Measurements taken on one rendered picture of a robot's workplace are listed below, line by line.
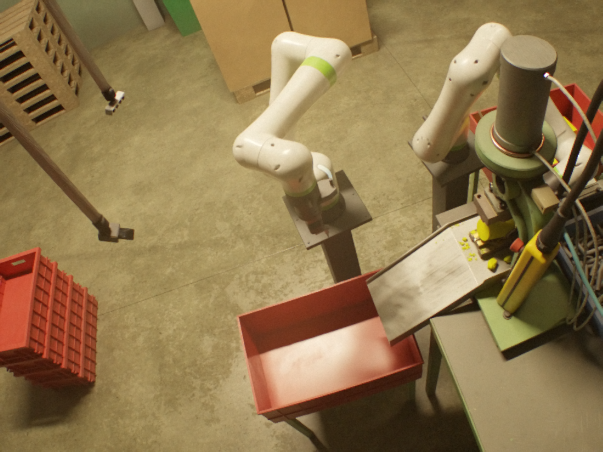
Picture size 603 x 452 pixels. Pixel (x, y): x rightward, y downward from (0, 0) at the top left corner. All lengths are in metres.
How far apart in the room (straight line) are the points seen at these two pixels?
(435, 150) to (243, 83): 2.31
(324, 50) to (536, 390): 1.19
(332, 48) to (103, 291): 2.32
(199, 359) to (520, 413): 1.82
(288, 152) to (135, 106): 3.28
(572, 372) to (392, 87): 2.62
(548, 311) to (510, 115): 0.66
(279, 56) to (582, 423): 1.46
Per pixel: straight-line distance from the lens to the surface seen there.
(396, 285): 1.65
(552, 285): 1.56
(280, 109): 1.34
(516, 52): 1.04
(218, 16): 3.36
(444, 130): 1.53
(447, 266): 1.57
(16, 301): 2.96
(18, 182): 4.67
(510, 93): 1.06
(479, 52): 1.36
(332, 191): 1.35
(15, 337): 2.83
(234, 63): 3.58
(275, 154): 1.21
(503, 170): 1.17
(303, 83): 1.40
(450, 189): 2.01
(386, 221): 2.83
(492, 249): 1.55
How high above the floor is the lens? 2.36
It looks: 55 degrees down
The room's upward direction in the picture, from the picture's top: 24 degrees counter-clockwise
